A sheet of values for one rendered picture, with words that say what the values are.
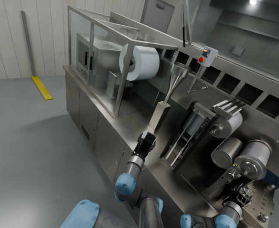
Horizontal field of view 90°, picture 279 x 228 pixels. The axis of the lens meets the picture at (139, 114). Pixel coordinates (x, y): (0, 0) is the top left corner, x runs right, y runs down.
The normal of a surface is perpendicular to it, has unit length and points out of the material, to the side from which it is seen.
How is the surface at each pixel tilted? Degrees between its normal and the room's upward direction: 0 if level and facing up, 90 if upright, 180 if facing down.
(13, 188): 0
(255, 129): 90
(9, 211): 0
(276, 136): 90
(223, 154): 90
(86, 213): 24
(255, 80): 90
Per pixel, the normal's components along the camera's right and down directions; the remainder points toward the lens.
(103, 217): 0.42, -0.91
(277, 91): -0.73, 0.22
